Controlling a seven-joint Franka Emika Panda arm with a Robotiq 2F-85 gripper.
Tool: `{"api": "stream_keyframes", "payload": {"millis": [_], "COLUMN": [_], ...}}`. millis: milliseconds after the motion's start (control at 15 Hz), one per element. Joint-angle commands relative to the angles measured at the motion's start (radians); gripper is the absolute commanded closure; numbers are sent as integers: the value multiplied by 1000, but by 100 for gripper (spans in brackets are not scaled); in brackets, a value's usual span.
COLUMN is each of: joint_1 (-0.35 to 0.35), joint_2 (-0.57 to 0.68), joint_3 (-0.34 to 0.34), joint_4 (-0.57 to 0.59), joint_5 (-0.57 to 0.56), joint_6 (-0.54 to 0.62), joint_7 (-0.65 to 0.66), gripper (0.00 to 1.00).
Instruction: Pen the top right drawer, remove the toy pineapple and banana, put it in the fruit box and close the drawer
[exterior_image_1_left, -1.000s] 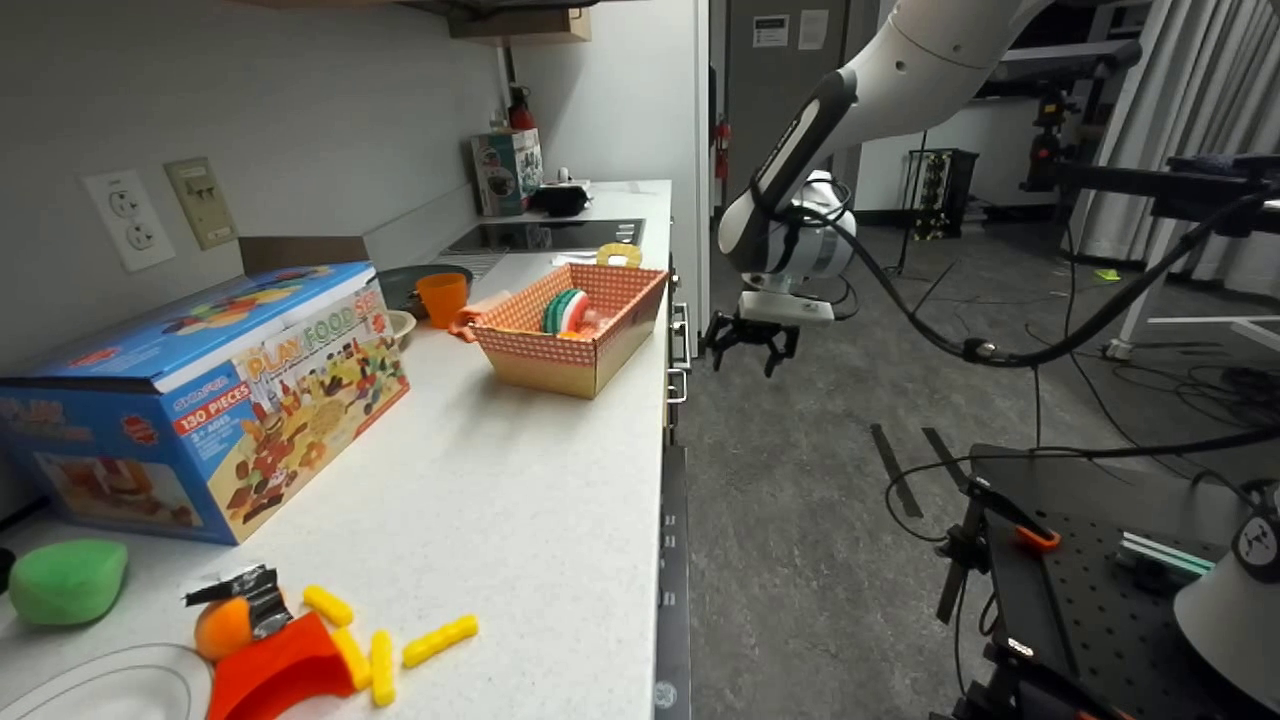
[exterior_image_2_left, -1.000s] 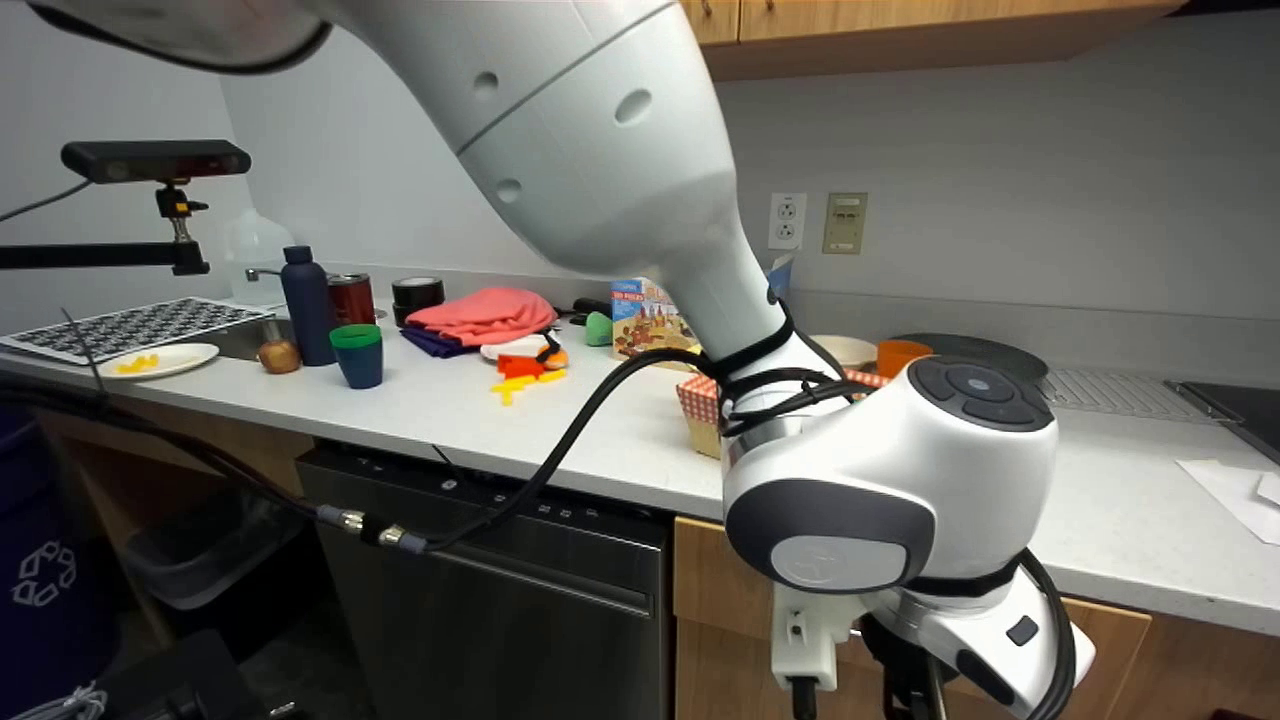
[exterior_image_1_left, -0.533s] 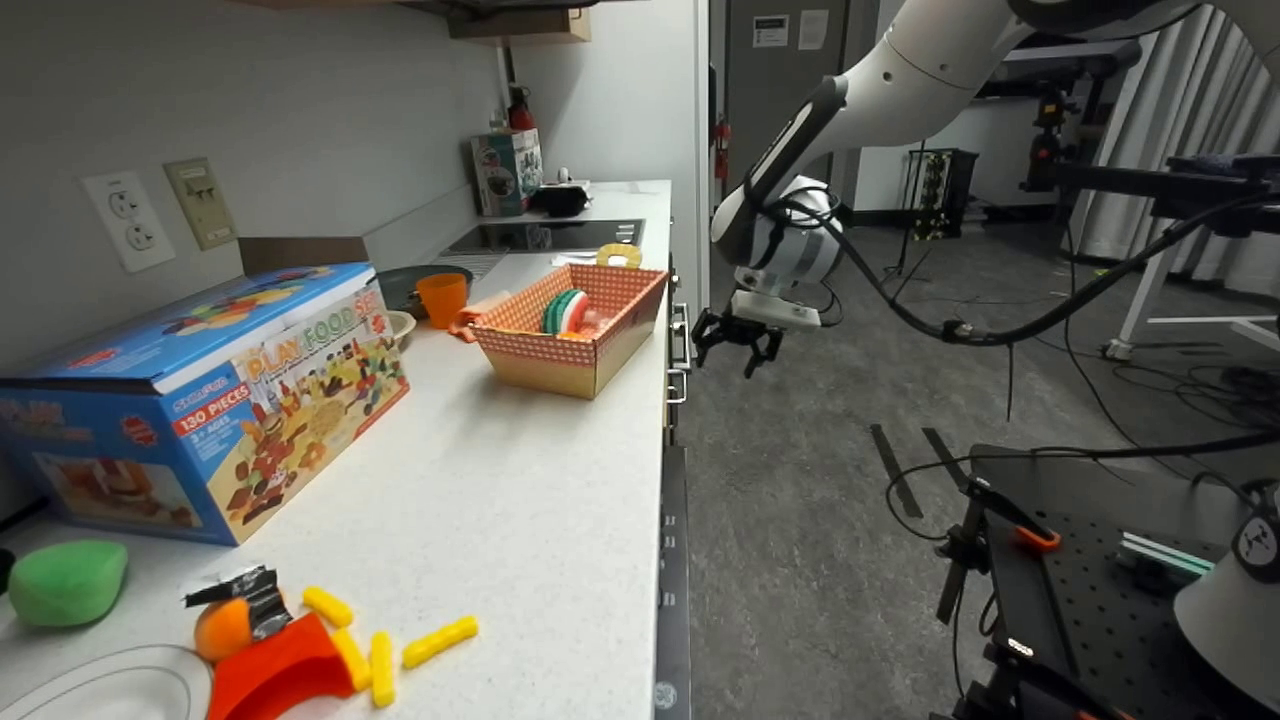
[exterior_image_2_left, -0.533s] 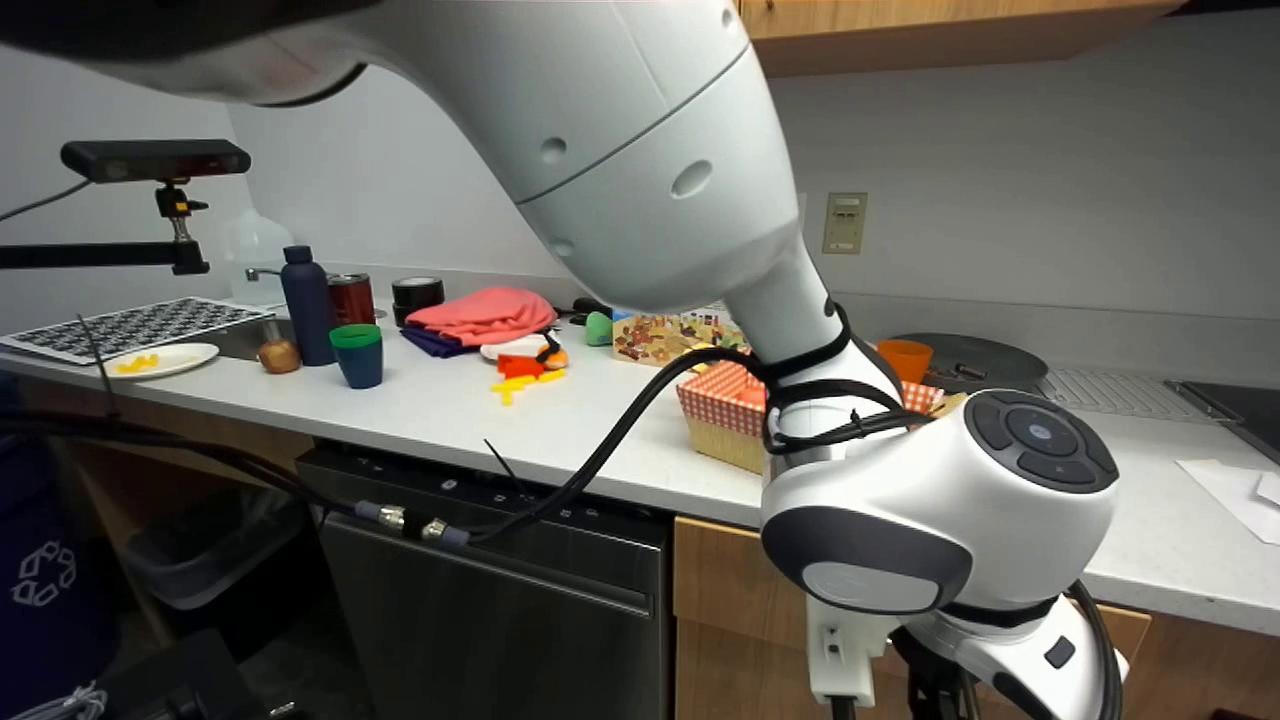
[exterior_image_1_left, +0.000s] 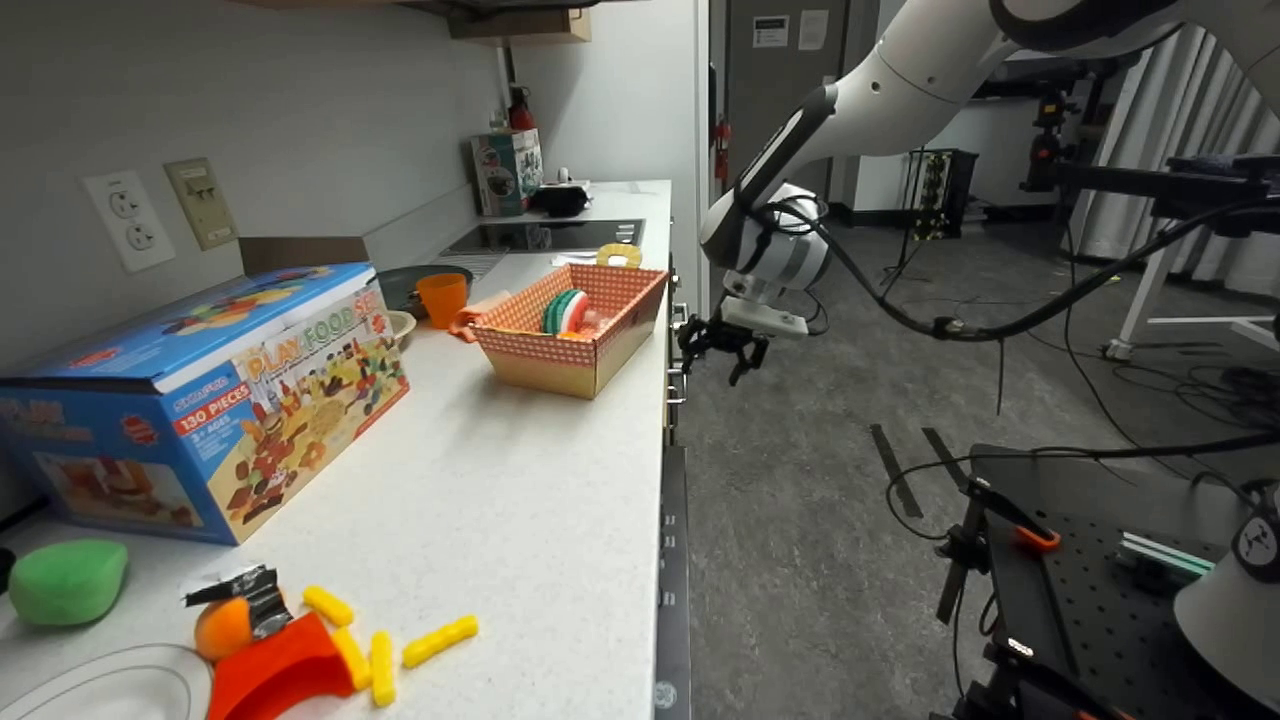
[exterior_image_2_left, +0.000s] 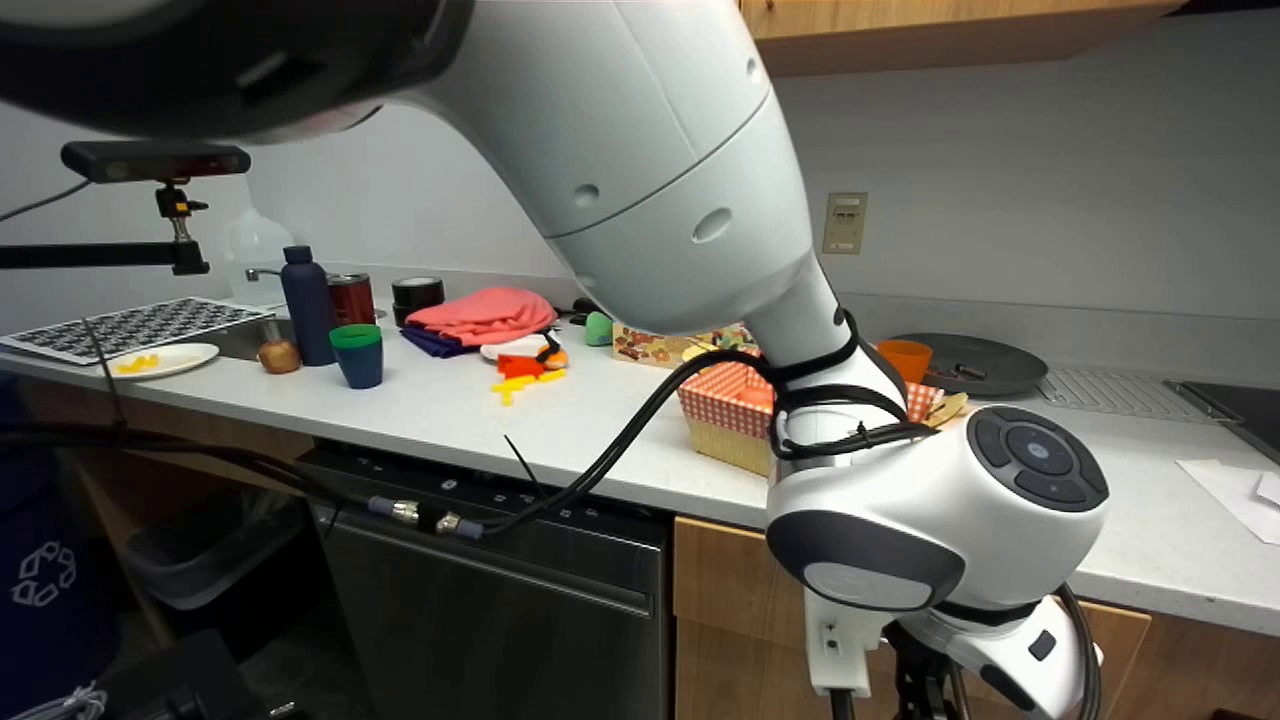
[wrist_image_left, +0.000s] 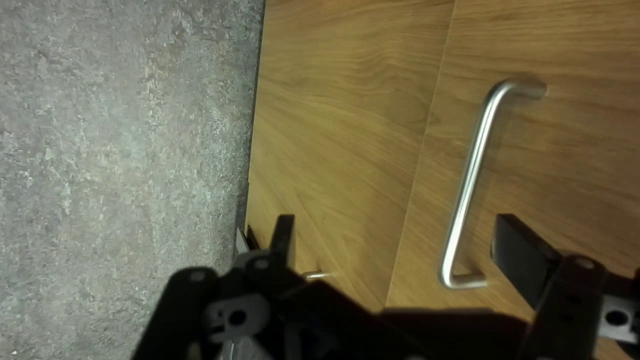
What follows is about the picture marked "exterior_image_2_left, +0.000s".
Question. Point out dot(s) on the wooden sink cabinet frame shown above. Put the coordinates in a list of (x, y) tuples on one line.
[(163, 444)]

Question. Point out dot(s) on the navy blue bottle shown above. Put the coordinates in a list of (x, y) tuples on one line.
[(310, 313)]

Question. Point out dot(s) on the yellow toy food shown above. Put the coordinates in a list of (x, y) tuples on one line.
[(139, 361)]

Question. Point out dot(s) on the wooden base cabinet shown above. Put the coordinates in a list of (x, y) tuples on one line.
[(1201, 675)]

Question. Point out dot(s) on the navy cloth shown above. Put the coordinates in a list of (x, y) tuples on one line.
[(425, 340)]

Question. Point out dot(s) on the black stereo camera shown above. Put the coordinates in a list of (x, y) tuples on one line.
[(153, 162)]

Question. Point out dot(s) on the white plate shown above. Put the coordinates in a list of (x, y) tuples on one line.
[(186, 357)]

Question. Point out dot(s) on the blue cup green rim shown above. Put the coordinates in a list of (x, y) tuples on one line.
[(358, 357)]

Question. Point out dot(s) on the red toy fries holder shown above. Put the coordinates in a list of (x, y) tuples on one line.
[(516, 364)]

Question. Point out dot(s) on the orange plastic cup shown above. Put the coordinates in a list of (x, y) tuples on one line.
[(909, 357)]

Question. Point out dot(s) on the red checkered paper basket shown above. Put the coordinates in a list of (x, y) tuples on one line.
[(725, 412)]

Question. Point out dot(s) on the beige light switch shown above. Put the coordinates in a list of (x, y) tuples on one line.
[(846, 223)]

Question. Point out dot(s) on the grey mesh mat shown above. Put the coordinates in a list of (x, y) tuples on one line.
[(1105, 390)]

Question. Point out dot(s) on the wooden front white drawer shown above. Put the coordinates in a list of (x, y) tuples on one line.
[(725, 587)]

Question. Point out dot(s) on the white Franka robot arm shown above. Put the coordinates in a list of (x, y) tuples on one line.
[(641, 132)]

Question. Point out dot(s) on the small white dish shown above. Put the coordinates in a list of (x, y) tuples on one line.
[(508, 346)]

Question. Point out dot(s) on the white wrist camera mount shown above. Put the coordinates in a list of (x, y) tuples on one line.
[(840, 652)]

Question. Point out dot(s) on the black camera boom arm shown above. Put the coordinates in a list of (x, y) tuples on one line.
[(67, 259)]

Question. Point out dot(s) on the grey grid drying rack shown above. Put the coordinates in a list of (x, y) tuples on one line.
[(120, 324)]

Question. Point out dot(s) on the wooden upper cabinet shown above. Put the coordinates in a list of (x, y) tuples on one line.
[(963, 27)]

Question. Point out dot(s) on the small brown toy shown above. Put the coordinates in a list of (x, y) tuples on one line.
[(277, 353)]

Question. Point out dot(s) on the pink cloth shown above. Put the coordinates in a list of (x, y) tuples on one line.
[(484, 316)]

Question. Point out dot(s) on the pink toy plate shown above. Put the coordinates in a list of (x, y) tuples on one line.
[(951, 405)]

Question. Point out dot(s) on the dark red can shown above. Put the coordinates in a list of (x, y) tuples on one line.
[(353, 302)]

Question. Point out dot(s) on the orange toy ball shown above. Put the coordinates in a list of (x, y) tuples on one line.
[(557, 361)]

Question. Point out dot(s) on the white paper sheet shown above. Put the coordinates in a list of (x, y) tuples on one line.
[(1235, 503)]

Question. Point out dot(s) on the green bowl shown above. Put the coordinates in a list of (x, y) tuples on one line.
[(599, 331)]

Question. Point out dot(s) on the yellow toy fry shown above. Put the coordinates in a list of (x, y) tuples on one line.
[(512, 392), (544, 381)]

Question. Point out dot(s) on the black round pan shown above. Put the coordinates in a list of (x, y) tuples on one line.
[(985, 361)]

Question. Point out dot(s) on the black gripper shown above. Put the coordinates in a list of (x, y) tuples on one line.
[(924, 682)]

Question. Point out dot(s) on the black cup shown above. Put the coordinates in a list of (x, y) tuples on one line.
[(416, 298)]

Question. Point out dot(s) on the black cooktop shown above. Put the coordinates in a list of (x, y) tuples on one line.
[(1240, 411)]

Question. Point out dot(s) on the blue recycling bin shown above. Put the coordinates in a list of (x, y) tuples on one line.
[(42, 562)]

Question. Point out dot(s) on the grey trash bin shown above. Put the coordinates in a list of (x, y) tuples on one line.
[(201, 555)]

